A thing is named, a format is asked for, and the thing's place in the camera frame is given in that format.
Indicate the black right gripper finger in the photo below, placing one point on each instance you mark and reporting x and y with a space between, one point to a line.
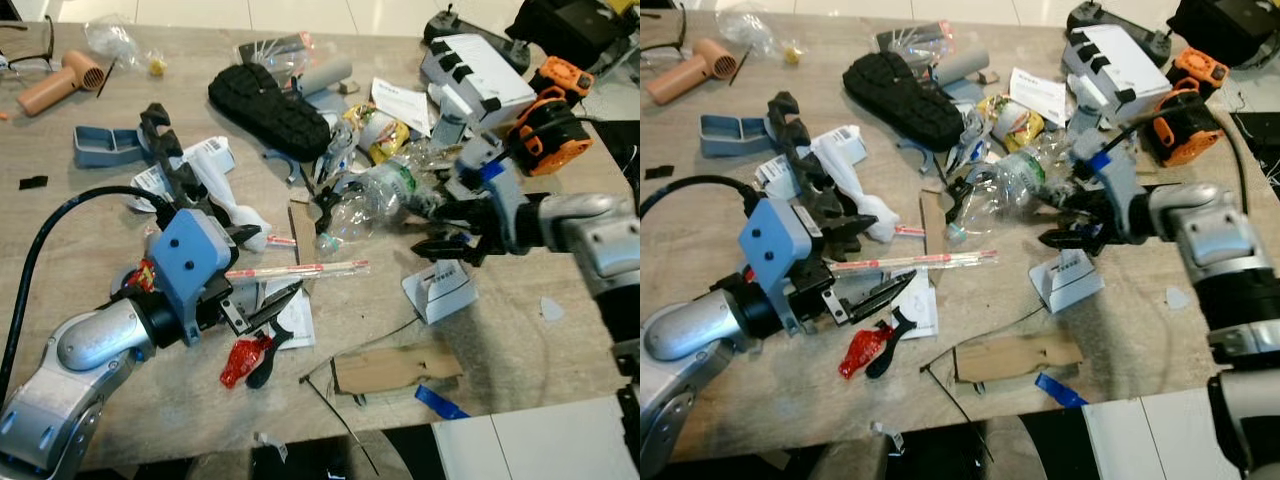
440 207
1070 240
448 248
1068 200

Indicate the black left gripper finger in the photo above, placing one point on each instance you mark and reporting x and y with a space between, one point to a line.
878 298
240 235
278 305
848 235

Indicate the clear crushed plastic bottle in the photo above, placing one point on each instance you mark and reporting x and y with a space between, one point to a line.
1000 185
375 195

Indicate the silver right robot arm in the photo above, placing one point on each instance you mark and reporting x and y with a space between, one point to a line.
1210 232
590 225

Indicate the white printed paper sheet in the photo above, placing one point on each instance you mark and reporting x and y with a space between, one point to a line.
925 310
298 325

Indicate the red white wrapped straw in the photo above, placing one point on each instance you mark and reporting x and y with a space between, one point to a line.
300 270
920 261

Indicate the white folded card box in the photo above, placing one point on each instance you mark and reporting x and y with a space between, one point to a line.
1068 283
440 295

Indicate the red foil candy wrapper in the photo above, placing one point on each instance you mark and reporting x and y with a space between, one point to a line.
860 352
240 362

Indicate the narrow brown cardboard strip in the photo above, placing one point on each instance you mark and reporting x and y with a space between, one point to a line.
934 222
301 232

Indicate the white handheld label gun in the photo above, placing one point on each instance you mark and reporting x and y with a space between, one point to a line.
850 155
215 165

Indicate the yellow snack packet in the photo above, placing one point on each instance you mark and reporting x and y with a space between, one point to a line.
1010 122
385 135

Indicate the grey triangular chip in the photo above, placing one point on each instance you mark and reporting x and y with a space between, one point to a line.
1178 299
552 310

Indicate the white printed paper card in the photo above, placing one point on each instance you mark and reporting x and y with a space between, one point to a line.
400 105
1038 95

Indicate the round orange black device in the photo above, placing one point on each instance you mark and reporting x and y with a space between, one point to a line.
550 135
1185 130

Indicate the black rubber shoe sole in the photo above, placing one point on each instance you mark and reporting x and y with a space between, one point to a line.
265 110
900 100

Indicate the brown cardboard cutout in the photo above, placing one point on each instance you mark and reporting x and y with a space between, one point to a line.
1015 358
395 370

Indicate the thin black zip tie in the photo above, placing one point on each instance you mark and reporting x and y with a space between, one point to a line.
958 405
340 420

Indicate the blue grey plastic tray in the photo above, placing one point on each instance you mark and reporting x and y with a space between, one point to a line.
735 137
105 148

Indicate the blue tape strip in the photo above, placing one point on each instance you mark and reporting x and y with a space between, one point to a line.
440 402
1060 390

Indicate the small orange black device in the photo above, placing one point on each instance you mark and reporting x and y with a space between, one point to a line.
1200 70
562 80

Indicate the grey cylinder tube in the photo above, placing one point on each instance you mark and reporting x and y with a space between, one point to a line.
325 76
960 66

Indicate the black remote controller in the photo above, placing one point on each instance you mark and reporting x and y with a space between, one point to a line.
470 30
1115 20

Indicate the clear packet with red print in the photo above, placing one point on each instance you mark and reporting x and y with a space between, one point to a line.
912 42
275 52

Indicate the small yellow piece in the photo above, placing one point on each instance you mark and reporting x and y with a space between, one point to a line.
793 55
157 67

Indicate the black fabric bag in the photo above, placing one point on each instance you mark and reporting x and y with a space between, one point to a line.
1225 28
570 28

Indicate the beige hair dryer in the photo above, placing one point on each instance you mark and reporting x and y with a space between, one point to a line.
55 90
685 78

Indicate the crumpled clear plastic bag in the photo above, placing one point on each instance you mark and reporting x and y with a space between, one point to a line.
110 42
745 28

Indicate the black rimmed glasses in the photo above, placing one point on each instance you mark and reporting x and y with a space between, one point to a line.
683 30
48 45

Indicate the pale right wrist camera mount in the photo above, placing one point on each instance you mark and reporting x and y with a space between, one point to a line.
510 200
1125 183

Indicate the pale wrist camera mount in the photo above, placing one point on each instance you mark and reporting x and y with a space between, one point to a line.
190 250
1125 183
510 200
775 240

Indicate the pale left wrist camera mount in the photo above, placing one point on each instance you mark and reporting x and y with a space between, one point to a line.
190 250
775 240

